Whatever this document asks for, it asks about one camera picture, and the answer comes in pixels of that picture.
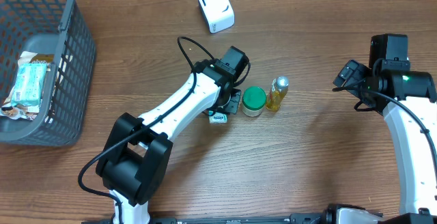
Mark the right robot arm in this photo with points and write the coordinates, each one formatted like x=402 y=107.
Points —
x=406 y=100

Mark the brown white snack bag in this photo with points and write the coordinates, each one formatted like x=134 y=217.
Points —
x=20 y=112

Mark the mint green tissue pack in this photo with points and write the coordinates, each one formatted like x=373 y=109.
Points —
x=29 y=84

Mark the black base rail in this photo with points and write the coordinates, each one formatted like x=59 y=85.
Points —
x=300 y=218

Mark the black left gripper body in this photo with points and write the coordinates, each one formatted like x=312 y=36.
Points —
x=227 y=101

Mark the dark grey plastic basket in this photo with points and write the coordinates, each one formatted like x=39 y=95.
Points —
x=50 y=27

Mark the white barcode scanner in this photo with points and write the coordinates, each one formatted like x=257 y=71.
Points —
x=218 y=14

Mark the green white can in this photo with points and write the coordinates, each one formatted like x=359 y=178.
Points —
x=253 y=101

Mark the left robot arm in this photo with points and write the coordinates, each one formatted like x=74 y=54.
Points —
x=137 y=152

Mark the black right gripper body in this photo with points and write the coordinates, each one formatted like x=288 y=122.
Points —
x=351 y=76

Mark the teal white tissue pack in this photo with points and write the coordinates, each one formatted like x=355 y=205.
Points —
x=217 y=118

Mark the yellow drink bottle grey cap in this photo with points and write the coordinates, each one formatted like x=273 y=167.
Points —
x=278 y=91

